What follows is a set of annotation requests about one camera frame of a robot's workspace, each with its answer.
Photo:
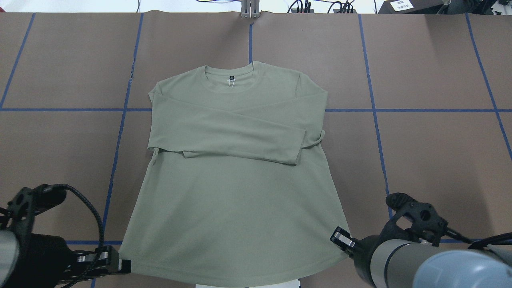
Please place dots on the aluminium frame post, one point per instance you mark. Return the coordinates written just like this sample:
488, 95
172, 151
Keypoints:
250, 9

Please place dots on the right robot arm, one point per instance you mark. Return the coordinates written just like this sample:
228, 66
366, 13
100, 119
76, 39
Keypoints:
417, 249

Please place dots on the olive green long-sleeve shirt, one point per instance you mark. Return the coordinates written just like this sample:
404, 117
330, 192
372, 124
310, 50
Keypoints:
238, 190

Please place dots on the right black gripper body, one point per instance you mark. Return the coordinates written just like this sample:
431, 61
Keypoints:
363, 251

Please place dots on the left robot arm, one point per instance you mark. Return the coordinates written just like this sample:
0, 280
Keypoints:
31, 260

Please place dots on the black box with label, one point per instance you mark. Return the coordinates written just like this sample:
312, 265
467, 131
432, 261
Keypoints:
413, 6

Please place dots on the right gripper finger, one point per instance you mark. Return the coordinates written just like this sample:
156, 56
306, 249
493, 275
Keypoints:
342, 239

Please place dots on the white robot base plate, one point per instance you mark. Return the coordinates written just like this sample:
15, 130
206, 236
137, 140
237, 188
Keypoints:
295, 283

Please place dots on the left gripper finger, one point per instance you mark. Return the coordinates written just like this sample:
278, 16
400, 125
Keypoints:
111, 263

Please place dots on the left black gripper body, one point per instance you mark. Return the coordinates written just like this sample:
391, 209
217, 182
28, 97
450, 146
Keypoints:
42, 256

